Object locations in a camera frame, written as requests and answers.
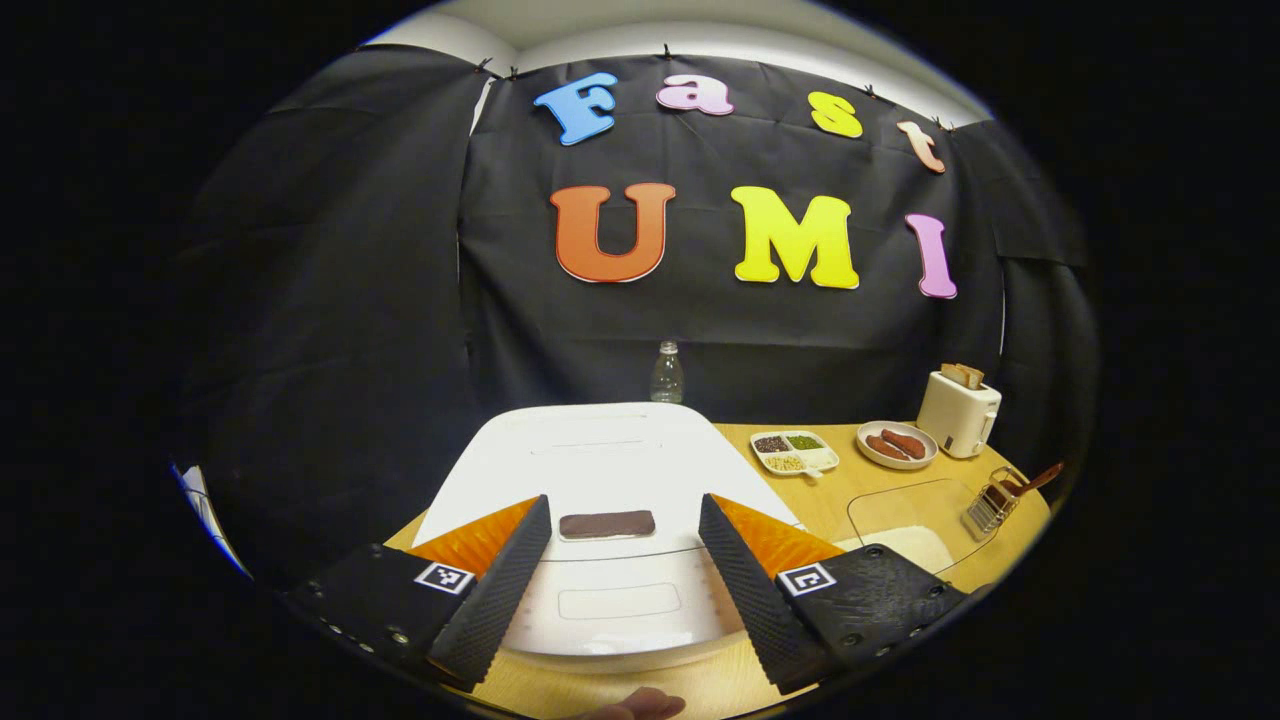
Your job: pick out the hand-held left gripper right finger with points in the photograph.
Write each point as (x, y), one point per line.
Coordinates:
(745, 590)

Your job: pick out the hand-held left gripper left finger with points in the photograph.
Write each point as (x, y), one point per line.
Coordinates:
(500, 590)

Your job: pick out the white rice cooker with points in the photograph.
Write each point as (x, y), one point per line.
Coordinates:
(600, 460)

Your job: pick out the brown wooden spoon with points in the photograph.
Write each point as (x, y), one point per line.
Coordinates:
(1035, 483)

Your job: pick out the white divided grain dish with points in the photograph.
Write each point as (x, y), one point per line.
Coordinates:
(795, 455)

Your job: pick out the white round plate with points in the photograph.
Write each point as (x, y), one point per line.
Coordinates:
(870, 460)

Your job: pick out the clear glass dish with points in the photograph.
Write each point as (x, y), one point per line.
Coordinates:
(910, 505)

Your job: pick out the brown meat piece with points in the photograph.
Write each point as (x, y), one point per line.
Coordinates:
(905, 442)
(885, 449)

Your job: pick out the clear plastic water bottle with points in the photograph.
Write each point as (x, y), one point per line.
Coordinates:
(667, 380)

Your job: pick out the white toaster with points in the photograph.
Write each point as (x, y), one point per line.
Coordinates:
(955, 420)

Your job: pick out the toast slice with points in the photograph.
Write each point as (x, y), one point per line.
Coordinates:
(973, 378)
(953, 374)

